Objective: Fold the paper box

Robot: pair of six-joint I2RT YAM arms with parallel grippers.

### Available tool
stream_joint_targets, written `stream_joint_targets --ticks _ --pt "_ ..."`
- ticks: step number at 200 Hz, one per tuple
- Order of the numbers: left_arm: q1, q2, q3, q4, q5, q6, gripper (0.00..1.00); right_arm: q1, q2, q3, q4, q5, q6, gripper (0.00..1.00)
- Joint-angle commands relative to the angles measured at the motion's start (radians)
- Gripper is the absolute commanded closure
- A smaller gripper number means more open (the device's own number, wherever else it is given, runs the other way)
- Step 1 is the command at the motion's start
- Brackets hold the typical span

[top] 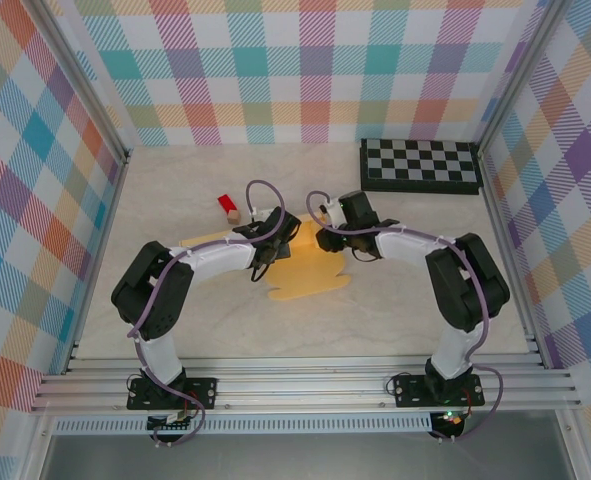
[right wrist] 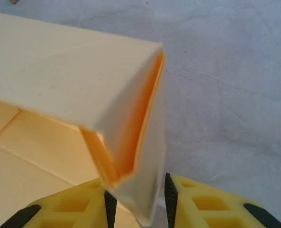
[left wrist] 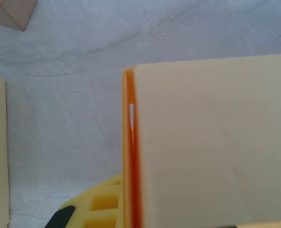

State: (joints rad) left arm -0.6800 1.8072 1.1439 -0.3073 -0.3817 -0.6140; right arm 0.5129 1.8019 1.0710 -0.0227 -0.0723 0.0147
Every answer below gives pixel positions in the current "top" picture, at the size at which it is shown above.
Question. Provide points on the yellow paper box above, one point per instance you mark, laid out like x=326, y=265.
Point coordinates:
x=205, y=240
x=305, y=280

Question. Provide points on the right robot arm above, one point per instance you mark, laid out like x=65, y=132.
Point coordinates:
x=467, y=285

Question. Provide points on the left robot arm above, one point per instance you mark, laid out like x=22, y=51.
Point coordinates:
x=150, y=295

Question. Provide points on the natural wooden cube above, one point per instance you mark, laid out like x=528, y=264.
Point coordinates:
x=234, y=217

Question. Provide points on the red wooden block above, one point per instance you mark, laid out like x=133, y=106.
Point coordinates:
x=226, y=204

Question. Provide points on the black grey chessboard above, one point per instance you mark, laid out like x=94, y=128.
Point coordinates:
x=425, y=160

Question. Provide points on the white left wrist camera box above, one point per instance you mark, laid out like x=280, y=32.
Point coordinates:
x=261, y=214

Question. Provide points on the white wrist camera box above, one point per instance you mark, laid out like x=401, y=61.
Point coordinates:
x=261, y=214
x=332, y=212

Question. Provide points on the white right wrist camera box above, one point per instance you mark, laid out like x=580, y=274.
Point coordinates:
x=332, y=212

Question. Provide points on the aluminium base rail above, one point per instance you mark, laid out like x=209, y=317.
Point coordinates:
x=300, y=385

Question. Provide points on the aluminium side rail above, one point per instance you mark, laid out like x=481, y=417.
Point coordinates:
x=108, y=225
x=501, y=225

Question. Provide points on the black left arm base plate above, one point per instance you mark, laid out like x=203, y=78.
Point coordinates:
x=202, y=392

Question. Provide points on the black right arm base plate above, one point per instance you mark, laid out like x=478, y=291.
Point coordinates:
x=410, y=392

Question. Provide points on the aluminium corner post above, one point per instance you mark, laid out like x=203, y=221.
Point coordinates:
x=519, y=75
x=85, y=80

